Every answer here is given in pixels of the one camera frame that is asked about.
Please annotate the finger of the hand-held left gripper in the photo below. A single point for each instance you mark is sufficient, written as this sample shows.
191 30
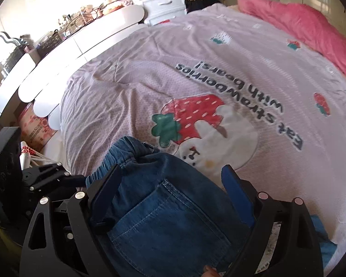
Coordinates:
72 181

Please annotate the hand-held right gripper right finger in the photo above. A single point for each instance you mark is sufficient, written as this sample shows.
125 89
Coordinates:
239 196

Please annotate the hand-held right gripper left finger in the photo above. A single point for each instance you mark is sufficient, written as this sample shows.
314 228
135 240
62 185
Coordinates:
103 199

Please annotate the blue denim pants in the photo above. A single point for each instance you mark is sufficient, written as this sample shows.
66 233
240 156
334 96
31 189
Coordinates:
167 222

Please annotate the pink printed box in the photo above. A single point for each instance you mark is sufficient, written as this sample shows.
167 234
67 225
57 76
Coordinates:
34 127

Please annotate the pink strawberry print bedsheet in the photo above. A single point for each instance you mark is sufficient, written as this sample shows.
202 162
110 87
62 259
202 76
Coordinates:
132 78

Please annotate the dark storage basket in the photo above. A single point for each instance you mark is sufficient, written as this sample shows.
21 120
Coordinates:
50 41

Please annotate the white scalloped bed board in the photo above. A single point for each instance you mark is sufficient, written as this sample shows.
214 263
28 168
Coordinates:
74 44

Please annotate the pink fleece duvet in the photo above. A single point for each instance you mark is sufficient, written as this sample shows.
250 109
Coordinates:
305 31

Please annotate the round pink tin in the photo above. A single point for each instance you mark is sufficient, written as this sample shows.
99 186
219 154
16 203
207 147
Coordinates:
115 4

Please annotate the dark cloth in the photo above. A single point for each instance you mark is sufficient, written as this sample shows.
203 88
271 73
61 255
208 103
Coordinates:
200 5

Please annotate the white drawer cabinet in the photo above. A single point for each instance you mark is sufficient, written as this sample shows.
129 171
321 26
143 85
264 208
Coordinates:
161 4

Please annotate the white plastic frame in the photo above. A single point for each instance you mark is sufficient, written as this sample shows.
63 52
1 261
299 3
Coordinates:
41 159

